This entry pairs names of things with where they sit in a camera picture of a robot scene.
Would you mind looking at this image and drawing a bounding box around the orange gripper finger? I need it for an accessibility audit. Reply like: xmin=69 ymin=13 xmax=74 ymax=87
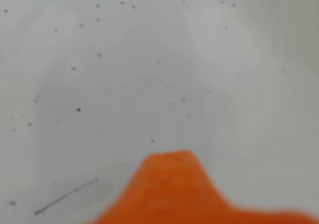
xmin=87 ymin=149 xmax=319 ymax=224

